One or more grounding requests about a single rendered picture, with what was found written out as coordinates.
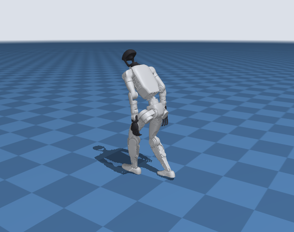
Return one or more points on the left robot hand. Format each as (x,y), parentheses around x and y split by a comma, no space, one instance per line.
(134,127)

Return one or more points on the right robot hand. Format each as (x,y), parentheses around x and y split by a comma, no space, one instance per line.
(165,120)

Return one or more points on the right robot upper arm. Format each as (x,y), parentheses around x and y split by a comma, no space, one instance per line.
(160,83)

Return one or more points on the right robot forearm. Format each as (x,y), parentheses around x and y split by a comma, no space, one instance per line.
(162,96)

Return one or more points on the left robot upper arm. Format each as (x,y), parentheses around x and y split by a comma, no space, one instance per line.
(127,77)

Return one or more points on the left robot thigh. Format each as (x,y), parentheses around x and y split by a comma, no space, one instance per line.
(144,117)

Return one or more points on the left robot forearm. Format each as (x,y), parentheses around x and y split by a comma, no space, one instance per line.
(133,104)

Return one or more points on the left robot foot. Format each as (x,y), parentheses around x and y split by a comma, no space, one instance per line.
(128,167)

